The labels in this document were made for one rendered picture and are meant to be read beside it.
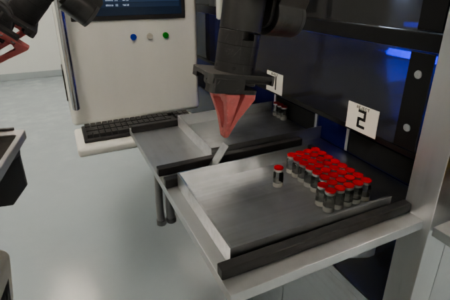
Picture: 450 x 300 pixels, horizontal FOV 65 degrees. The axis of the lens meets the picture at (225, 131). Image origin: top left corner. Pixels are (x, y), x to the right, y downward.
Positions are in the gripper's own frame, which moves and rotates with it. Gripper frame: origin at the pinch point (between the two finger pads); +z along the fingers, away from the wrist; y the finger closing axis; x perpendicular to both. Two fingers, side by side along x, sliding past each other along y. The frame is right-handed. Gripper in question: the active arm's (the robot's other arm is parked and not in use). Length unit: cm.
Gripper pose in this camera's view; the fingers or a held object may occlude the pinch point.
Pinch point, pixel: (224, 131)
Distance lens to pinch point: 52.8
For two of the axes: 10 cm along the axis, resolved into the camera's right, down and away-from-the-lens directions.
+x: -4.3, -3.5, 8.3
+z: -1.4, 9.4, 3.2
